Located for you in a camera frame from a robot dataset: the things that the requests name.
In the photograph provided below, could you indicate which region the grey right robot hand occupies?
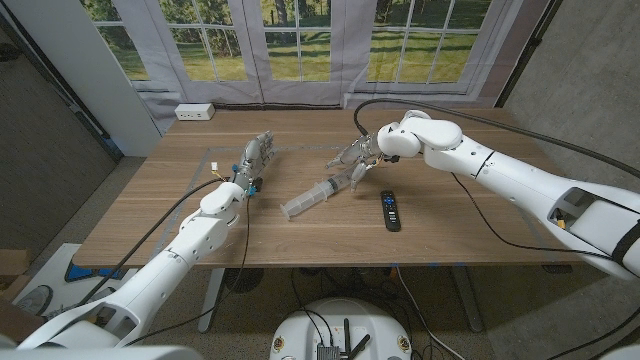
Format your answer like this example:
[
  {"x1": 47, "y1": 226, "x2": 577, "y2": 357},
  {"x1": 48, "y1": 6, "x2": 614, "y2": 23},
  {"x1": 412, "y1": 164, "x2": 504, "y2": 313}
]
[{"x1": 324, "y1": 133, "x2": 387, "y2": 194}]

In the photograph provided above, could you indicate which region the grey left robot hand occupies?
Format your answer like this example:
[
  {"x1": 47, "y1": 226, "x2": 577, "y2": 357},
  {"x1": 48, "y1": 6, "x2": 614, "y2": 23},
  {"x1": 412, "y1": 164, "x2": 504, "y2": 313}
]
[{"x1": 230, "y1": 130, "x2": 277, "y2": 194}]

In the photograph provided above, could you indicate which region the clear plastic syringe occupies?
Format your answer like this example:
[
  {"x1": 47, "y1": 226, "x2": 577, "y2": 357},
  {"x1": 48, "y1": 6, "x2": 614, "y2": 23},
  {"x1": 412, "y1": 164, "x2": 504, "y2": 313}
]
[{"x1": 279, "y1": 167, "x2": 359, "y2": 221}]

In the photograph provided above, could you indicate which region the black TV remote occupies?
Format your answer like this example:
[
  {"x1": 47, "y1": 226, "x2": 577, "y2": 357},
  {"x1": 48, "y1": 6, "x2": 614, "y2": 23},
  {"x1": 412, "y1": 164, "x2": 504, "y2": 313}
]
[{"x1": 379, "y1": 189, "x2": 402, "y2": 233}]

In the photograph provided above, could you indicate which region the white power strip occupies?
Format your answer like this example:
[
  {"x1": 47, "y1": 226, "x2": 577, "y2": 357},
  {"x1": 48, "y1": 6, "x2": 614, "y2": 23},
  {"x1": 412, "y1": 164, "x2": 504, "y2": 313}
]
[{"x1": 174, "y1": 103, "x2": 216, "y2": 122}]

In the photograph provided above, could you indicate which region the printed window backdrop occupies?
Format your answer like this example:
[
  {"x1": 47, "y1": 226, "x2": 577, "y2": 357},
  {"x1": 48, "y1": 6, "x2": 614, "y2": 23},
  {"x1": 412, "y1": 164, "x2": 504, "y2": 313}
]
[{"x1": 79, "y1": 0, "x2": 551, "y2": 135}]

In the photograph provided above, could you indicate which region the black round fan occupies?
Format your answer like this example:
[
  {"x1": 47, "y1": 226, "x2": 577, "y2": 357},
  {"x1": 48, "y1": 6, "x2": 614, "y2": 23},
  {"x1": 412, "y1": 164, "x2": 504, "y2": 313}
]
[{"x1": 223, "y1": 268, "x2": 265, "y2": 295}]

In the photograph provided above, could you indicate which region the white table leg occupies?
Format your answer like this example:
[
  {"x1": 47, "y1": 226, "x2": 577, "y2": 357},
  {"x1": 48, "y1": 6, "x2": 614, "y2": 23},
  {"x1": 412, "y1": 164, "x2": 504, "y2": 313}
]
[
  {"x1": 452, "y1": 266, "x2": 485, "y2": 334},
  {"x1": 198, "y1": 268, "x2": 226, "y2": 334}
]

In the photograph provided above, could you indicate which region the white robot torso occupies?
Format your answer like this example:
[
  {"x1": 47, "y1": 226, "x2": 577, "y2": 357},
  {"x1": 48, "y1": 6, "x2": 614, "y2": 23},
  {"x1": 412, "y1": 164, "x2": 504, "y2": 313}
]
[{"x1": 269, "y1": 298, "x2": 414, "y2": 360}]

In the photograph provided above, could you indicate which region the black backdrop stand pole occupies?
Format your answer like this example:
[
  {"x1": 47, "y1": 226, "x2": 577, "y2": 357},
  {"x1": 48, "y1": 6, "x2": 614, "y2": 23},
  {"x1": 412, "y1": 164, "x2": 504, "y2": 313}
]
[{"x1": 494, "y1": 0, "x2": 564, "y2": 109}]

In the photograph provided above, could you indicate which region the white panel board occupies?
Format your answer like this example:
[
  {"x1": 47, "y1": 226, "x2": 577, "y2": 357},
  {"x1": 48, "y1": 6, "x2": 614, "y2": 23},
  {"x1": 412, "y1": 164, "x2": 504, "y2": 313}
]
[{"x1": 4, "y1": 0, "x2": 164, "y2": 157}]

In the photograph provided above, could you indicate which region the white floor plate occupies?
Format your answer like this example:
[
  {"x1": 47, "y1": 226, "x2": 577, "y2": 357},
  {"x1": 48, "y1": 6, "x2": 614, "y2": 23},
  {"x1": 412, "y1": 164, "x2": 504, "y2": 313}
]
[{"x1": 12, "y1": 243, "x2": 139, "y2": 321}]

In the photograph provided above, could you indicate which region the brown cardboard box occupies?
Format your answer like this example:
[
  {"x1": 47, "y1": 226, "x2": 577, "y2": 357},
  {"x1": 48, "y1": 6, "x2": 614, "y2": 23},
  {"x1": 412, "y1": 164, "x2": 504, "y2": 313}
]
[{"x1": 0, "y1": 248, "x2": 31, "y2": 301}]

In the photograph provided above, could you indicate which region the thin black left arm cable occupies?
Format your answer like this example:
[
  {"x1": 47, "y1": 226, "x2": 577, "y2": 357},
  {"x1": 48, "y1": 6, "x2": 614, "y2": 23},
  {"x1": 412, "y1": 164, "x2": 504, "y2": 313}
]
[{"x1": 122, "y1": 194, "x2": 252, "y2": 347}]

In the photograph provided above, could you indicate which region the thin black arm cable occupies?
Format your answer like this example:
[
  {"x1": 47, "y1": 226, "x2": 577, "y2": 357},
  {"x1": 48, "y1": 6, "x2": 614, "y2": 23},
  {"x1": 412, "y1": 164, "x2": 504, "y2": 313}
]
[
  {"x1": 122, "y1": 194, "x2": 252, "y2": 347},
  {"x1": 451, "y1": 172, "x2": 614, "y2": 261}
]

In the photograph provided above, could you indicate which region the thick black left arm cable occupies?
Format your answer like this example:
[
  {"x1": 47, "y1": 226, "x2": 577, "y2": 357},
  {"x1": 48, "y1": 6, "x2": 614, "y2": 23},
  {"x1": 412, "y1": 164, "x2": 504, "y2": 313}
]
[{"x1": 74, "y1": 177, "x2": 231, "y2": 309}]

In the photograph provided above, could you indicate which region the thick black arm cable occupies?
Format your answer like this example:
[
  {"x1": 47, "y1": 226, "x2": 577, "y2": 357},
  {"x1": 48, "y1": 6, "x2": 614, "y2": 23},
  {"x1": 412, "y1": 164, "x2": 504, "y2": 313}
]
[
  {"x1": 74, "y1": 177, "x2": 231, "y2": 309},
  {"x1": 353, "y1": 98, "x2": 640, "y2": 180}
]

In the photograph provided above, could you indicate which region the white floor cable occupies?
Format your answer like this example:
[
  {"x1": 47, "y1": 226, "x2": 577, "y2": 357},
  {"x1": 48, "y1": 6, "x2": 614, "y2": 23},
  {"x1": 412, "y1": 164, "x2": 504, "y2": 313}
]
[{"x1": 396, "y1": 267, "x2": 467, "y2": 360}]

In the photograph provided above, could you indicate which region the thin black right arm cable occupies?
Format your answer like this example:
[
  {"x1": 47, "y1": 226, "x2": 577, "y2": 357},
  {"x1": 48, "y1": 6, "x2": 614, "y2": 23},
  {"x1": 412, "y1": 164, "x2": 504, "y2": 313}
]
[{"x1": 451, "y1": 172, "x2": 614, "y2": 261}]

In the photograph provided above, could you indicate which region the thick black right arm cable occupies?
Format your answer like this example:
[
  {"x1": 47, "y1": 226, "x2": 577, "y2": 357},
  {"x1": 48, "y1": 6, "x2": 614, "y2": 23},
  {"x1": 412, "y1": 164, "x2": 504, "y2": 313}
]
[{"x1": 353, "y1": 98, "x2": 640, "y2": 180}]

